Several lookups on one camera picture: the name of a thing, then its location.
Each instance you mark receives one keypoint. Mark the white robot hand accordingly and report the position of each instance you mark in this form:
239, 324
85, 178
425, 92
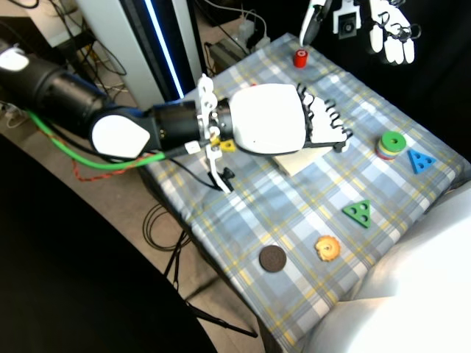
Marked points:
268, 117
392, 49

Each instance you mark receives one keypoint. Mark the red cylinder block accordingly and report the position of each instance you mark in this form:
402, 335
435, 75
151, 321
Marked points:
300, 60

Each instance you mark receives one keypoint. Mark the yellow triangle with holes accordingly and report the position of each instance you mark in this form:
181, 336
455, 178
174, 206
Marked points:
229, 147

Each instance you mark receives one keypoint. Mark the small white square table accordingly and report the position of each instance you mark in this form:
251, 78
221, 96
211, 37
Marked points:
298, 163

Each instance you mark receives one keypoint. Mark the black backdrop cloth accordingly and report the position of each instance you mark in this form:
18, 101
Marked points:
441, 92

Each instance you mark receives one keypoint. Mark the grey box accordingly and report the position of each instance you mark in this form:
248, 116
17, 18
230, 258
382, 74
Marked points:
226, 51

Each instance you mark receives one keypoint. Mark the white power strip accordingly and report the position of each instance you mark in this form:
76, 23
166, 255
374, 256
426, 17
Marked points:
247, 31

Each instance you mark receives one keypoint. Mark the blue plaid tablecloth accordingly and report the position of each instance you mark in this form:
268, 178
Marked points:
294, 206

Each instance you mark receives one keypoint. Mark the blue triangle with holes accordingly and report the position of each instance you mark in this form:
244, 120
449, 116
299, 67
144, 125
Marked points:
421, 160

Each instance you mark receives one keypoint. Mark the green triangle with holes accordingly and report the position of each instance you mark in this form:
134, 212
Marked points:
360, 213

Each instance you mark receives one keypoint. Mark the dark chocolate cookie toy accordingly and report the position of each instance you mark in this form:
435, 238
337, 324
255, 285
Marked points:
272, 258

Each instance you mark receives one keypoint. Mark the tan flower cookie toy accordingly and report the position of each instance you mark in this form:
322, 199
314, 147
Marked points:
327, 250

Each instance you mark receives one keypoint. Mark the white column with blue light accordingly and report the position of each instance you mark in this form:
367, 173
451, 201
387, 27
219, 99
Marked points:
121, 44

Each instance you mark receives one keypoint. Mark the black metal stand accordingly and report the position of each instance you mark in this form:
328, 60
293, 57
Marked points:
73, 44

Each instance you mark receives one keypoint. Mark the black tripod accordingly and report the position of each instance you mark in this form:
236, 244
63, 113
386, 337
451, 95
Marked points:
221, 323

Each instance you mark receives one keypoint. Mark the large white soft furniture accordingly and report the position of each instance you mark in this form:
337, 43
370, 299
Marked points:
423, 294

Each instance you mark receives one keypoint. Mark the large black curved panel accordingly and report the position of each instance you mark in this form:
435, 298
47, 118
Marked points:
55, 276

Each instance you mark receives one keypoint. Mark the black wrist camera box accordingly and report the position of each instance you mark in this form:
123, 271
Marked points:
346, 26

